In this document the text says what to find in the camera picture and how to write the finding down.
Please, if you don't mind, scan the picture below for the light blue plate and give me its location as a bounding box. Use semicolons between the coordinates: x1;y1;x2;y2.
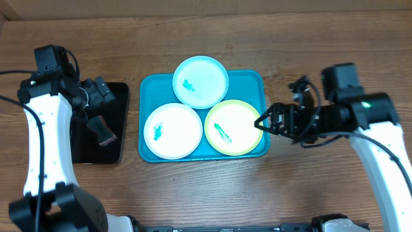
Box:
172;55;229;110

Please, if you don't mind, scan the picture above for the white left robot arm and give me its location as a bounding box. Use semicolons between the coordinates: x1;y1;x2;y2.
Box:
9;44;142;231

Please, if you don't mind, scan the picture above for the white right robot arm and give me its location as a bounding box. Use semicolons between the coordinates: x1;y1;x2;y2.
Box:
254;63;411;231

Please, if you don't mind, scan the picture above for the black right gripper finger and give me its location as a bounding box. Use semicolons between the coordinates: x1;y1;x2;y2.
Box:
254;122;279;135
254;103;280;126

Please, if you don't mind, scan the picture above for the white plate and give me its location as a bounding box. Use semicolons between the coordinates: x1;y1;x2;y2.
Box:
144;103;203;160

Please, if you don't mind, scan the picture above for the blue plastic tray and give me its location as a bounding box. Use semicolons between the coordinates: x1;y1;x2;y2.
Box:
138;70;267;163

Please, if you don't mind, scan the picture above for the yellow green plate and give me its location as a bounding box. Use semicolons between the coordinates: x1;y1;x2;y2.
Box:
204;99;263;156

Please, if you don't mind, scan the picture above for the red black sponge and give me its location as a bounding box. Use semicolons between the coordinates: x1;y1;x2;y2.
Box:
86;115;117;146

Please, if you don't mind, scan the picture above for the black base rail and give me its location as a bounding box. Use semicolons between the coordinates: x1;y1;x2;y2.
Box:
144;223;321;232

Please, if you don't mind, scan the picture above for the black tray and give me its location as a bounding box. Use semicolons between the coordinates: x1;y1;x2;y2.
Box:
70;82;129;164

